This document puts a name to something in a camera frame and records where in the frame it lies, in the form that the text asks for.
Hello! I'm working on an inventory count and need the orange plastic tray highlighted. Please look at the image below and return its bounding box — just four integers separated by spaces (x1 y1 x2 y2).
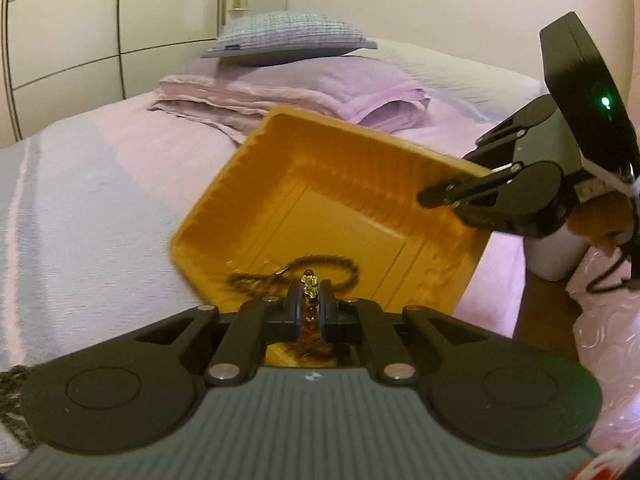
170 106 493 366

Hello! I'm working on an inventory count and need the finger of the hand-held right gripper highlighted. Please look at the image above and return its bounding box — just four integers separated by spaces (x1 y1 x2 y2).
417 166 526 211
462 112 523 171

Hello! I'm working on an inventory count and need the black cable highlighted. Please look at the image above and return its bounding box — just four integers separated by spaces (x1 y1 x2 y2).
584 160 640 295

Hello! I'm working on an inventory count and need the white bin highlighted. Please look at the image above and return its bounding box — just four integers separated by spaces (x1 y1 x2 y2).
524 227 592 282

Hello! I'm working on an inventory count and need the white bedsheet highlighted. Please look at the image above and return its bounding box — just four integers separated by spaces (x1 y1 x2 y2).
350 40 548 123

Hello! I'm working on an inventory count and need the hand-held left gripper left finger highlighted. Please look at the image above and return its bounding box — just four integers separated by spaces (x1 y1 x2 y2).
125 282 305 386

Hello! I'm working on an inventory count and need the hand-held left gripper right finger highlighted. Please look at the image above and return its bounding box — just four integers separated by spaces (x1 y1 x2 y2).
319 280 506 386

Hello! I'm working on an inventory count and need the person's right hand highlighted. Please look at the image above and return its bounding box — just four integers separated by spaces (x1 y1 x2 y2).
567 192 633 257

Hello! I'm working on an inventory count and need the white wardrobe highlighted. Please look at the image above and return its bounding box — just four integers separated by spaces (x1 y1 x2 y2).
0 0 223 143

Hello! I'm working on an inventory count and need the folded purple sheet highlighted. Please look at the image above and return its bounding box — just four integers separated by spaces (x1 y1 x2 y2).
150 55 431 143

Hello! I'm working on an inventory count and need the red white patterned cloth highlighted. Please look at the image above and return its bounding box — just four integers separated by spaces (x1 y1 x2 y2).
565 442 628 480

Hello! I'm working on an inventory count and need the checked grey pillow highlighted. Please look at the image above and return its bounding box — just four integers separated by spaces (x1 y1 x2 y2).
201 10 377 67

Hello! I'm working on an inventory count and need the pink patterned cloth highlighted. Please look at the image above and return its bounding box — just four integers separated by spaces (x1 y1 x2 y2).
565 245 640 461

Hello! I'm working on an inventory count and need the dark green bead necklace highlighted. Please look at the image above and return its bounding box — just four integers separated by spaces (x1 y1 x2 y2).
227 255 361 303

